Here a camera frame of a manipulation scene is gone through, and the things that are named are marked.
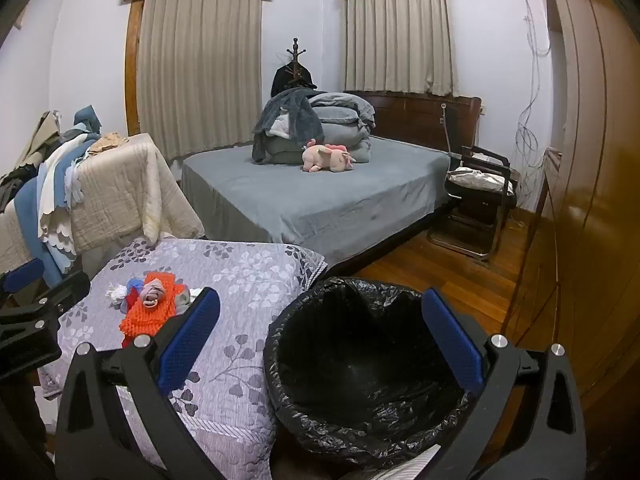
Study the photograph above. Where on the white chair cushion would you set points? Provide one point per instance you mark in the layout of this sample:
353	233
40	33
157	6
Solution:
475	177

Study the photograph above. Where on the wooden coat rack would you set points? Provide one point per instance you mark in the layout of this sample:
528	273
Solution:
296	52

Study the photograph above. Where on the dark grey garment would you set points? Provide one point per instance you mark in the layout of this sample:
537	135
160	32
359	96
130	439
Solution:
12	185

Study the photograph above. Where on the dark grey pillow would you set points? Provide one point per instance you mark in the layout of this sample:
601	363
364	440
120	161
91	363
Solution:
282	152

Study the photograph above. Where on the white scalloped cloth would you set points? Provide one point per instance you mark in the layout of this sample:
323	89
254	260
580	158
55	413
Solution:
55	220

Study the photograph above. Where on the orange knitted cloth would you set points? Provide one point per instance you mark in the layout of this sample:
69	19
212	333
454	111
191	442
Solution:
145	317

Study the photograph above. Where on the folded grey duvet stack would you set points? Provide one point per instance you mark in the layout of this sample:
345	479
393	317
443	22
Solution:
340	110

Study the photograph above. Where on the tan crumpled garment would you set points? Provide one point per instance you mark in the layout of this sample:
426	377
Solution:
110	142

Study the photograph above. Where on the black metal chair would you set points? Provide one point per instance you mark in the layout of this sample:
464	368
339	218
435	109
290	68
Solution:
457	125

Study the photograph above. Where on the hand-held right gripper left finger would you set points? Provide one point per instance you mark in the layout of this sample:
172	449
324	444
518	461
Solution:
190	340

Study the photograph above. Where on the short beige curtain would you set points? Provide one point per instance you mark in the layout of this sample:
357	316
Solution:
400	35

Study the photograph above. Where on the blue plastic shoe cover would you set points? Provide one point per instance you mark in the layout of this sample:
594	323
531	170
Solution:
133	287

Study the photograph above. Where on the bin with black plastic bag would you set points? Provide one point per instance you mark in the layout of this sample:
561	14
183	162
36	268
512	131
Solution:
360	370

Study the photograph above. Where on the blue scalloped cloth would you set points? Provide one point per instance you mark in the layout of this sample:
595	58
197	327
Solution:
27	205

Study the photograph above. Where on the bed with grey sheet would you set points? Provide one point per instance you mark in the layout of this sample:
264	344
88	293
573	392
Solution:
325	195

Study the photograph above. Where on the dark grey fleece blanket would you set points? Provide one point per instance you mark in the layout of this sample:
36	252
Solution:
290	105

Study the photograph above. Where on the dark wooden headboard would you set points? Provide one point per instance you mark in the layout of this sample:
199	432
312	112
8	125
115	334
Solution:
415	110

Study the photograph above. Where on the khaki cloth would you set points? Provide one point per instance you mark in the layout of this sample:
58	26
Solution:
37	140

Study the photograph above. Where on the grey floral quilt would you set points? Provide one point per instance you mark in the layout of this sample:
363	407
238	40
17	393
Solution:
250	280

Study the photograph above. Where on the wooden window frame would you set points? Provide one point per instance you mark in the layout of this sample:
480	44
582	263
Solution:
132	60

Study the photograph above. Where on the white striped cloth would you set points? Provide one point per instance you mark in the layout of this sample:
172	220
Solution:
390	470

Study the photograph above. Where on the teal blue cloth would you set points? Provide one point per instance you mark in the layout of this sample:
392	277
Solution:
87	117

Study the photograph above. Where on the pink plush toy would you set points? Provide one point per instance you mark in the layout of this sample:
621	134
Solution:
325	157

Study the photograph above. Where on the black coat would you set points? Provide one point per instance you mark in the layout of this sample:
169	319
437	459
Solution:
285	77

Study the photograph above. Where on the wide beige curtain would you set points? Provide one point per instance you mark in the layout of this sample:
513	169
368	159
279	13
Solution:
200	70

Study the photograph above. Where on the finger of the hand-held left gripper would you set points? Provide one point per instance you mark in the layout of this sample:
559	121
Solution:
22	276
55	297

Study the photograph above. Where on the wooden wardrobe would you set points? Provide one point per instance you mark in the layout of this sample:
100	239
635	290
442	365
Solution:
590	160

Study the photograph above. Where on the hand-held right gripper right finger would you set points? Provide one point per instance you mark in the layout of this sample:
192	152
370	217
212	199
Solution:
452	345

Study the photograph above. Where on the pink face mask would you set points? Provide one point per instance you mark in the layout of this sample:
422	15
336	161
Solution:
152	292

